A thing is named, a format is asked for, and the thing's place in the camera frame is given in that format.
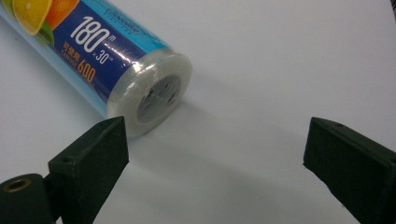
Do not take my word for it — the blue-labelled cling film roll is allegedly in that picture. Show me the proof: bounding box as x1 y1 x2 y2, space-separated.
0 0 193 138

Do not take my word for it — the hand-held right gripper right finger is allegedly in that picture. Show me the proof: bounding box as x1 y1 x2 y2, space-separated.
303 117 396 224

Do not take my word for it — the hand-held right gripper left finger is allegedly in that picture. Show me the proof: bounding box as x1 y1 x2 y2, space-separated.
47 115 130 224

